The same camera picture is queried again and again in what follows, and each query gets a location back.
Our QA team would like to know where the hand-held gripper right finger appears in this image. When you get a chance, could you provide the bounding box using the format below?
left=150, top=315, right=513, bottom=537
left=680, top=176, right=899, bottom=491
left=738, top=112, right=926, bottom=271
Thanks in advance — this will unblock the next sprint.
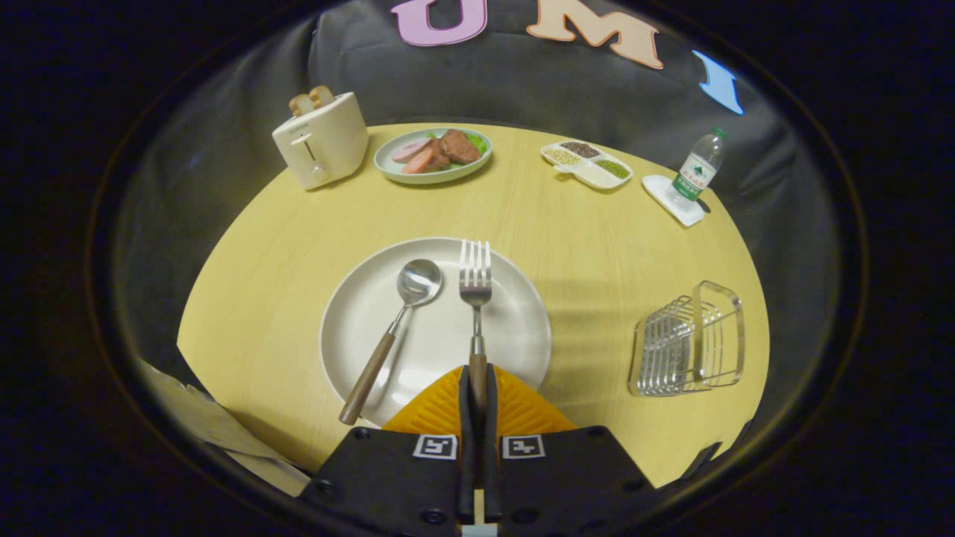
left=477, top=363, right=659, bottom=537

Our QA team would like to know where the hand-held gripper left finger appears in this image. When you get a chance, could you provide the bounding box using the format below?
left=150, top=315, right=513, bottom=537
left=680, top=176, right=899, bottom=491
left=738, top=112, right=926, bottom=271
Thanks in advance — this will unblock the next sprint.
left=298, top=365, right=478, bottom=537

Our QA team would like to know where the wooden handled metal fork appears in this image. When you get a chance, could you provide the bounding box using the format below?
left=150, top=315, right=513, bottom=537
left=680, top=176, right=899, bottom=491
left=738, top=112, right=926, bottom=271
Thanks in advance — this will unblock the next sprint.
left=458, top=239, right=494, bottom=426

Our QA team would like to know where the wooden handled metal spoon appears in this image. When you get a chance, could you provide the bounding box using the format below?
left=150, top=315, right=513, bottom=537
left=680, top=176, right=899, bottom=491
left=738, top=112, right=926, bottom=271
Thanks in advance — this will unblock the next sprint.
left=339, top=258, right=444, bottom=427

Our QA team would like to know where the large white round plate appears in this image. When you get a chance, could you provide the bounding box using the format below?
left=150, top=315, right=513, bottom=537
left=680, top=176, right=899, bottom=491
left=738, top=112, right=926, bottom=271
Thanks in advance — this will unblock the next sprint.
left=319, top=236, right=553, bottom=428

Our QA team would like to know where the beige cardboard sheet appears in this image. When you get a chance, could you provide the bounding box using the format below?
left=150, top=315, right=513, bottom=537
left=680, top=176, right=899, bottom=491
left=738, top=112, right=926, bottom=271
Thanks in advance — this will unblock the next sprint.
left=138, top=358, right=310, bottom=498

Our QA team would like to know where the pink sausage slice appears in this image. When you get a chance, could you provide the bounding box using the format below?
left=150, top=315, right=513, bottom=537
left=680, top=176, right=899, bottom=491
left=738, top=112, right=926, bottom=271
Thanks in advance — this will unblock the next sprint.
left=392, top=137, right=433, bottom=163
left=401, top=149, right=442, bottom=175

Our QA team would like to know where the pale green food plate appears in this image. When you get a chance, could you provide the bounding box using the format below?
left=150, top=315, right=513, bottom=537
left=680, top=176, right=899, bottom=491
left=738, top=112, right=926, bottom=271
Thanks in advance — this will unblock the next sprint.
left=373, top=127, right=493, bottom=185

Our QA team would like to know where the white sectioned grain dish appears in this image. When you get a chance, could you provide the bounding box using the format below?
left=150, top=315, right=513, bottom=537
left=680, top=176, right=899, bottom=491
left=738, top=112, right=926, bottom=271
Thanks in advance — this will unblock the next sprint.
left=540, top=140, right=633, bottom=191

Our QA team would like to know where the brown meat piece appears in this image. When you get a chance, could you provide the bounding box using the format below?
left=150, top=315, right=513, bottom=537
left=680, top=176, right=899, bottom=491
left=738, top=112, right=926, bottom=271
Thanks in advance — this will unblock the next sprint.
left=439, top=129, right=482, bottom=166

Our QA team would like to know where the white square coaster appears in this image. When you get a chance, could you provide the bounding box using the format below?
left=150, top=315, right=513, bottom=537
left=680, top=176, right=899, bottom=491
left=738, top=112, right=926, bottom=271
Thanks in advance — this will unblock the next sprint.
left=642, top=175, right=707, bottom=227

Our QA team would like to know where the cream toaster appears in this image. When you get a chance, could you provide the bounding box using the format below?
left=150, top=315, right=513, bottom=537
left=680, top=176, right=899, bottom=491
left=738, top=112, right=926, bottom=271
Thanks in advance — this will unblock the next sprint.
left=272, top=92, right=369, bottom=191

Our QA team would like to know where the clear plastic water bottle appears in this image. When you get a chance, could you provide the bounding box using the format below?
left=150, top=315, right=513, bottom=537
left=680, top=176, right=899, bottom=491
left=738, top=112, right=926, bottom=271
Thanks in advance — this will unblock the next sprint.
left=666, top=127, right=727, bottom=213

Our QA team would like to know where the black backdrop cloth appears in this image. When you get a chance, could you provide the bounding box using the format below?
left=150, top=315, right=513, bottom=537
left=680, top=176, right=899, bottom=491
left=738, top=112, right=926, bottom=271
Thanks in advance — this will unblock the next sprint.
left=112, top=0, right=844, bottom=456

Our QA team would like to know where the clear wire cutlery rack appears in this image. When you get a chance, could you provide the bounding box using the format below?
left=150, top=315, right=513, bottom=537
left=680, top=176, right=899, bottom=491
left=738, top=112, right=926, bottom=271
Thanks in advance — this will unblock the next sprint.
left=627, top=280, right=746, bottom=398

